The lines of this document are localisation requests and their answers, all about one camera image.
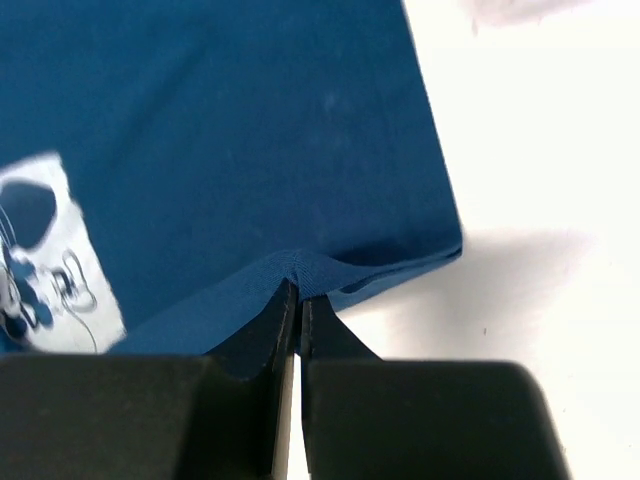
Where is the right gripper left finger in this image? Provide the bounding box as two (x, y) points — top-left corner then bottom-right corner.
(1, 282), (298, 479)

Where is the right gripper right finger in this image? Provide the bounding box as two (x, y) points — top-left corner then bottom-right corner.
(300, 297), (568, 480)

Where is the blue polo t-shirt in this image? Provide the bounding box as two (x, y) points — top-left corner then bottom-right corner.
(1, 1), (462, 354)

